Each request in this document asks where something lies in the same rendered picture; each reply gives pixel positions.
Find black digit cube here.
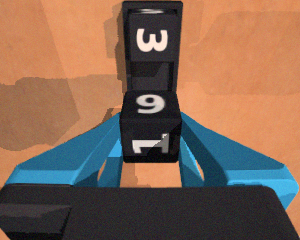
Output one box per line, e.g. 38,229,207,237
127,9,177,63
119,91,182,163

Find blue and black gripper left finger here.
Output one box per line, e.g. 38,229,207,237
4,112,123,187

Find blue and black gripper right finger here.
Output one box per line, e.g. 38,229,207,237
178,111,299,209

